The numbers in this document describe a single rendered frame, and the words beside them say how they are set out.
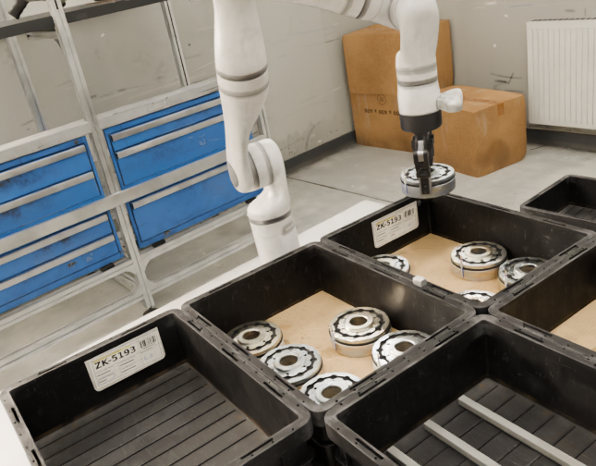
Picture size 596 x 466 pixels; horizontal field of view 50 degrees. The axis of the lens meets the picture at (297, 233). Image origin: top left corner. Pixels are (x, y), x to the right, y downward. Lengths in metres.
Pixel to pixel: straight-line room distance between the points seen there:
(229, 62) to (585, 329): 0.72
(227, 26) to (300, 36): 3.34
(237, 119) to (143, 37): 2.67
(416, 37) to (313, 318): 0.52
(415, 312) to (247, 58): 0.51
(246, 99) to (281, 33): 3.21
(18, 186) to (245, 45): 1.72
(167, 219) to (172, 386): 1.95
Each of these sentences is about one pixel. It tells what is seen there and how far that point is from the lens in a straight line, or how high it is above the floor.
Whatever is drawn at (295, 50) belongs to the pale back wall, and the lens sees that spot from 4.44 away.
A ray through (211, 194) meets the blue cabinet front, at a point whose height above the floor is 0.43.
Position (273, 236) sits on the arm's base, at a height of 0.91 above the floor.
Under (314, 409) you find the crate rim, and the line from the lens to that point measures 0.82.
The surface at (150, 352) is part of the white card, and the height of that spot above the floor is 0.88.
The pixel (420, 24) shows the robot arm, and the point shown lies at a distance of 1.12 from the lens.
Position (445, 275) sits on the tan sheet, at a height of 0.83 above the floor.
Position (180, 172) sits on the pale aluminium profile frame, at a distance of 2.95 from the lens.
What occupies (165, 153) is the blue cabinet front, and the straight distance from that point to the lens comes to 2.95.
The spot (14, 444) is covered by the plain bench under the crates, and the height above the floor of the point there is 0.70.
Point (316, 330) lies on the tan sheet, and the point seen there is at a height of 0.83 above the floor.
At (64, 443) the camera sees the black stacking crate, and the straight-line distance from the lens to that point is 1.09.
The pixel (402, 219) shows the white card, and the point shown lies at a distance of 1.35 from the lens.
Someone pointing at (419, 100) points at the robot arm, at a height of 1.17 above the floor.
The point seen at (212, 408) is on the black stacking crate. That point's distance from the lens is 1.03.
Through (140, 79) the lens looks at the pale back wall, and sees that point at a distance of 3.82.
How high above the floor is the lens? 1.45
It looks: 24 degrees down
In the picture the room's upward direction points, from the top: 11 degrees counter-clockwise
